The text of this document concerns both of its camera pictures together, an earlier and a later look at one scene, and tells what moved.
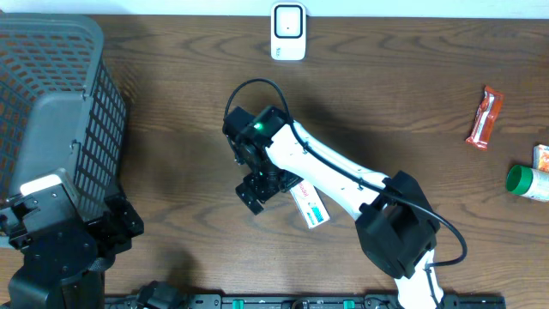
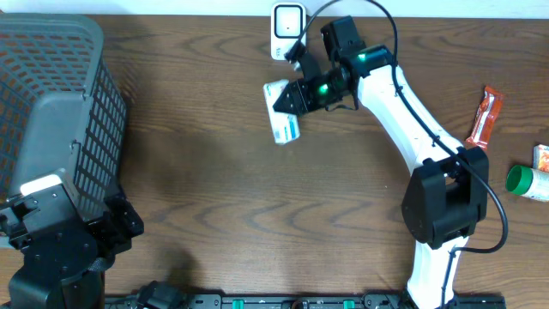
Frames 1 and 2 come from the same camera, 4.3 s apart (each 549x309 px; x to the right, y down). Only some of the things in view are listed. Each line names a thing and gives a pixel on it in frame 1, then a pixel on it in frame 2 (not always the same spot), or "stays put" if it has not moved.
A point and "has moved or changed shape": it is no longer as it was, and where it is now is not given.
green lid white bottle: x=528 y=182 stays put
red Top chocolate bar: x=487 y=114 stays put
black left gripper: x=116 y=239 stays put
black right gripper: x=252 y=182 -> x=295 y=99
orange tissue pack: x=540 y=157 stays put
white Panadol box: x=310 y=203 has moved or changed shape
